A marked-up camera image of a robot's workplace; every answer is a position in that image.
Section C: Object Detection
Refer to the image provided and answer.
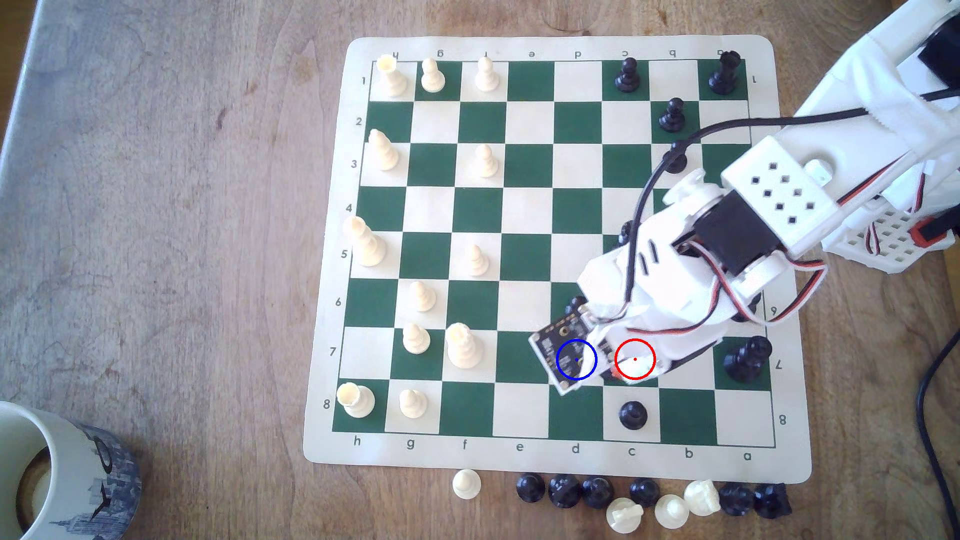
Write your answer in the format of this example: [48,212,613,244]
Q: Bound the white chess rook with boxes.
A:
[336,381,376,420]
[375,54,410,99]

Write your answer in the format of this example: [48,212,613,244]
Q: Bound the orange red connector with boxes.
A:
[909,216,948,246]

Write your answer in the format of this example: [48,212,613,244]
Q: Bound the tall black chess piece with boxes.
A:
[723,335,774,384]

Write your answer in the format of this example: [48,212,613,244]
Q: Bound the white chess piece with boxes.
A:
[606,497,645,534]

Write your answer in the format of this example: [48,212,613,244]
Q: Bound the white printed ceramic mug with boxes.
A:
[0,401,142,540]

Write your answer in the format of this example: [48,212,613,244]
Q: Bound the white chess knight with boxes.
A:
[684,480,722,517]

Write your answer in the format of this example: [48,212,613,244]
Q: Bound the black cable on table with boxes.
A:
[916,330,960,540]

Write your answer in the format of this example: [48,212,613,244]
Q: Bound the black chess rook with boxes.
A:
[708,50,744,96]

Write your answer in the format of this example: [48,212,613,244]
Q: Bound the tall white chess queen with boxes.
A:
[342,216,388,268]

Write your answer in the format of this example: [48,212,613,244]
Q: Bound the red white black servo wires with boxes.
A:
[836,152,935,215]
[626,240,828,336]

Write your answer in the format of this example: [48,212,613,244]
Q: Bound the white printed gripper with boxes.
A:
[577,168,742,380]

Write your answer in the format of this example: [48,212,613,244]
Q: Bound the thin black camera cable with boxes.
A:
[621,88,960,320]

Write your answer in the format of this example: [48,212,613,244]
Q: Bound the green and cream chess mat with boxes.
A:
[302,35,813,485]

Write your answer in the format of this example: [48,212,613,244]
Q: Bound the bare camera circuit board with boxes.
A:
[528,311,601,396]

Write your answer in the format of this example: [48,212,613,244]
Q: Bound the white chess bishop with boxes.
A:
[444,322,485,370]
[366,128,401,171]

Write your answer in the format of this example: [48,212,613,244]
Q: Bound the white perforated base housing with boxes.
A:
[821,204,958,276]

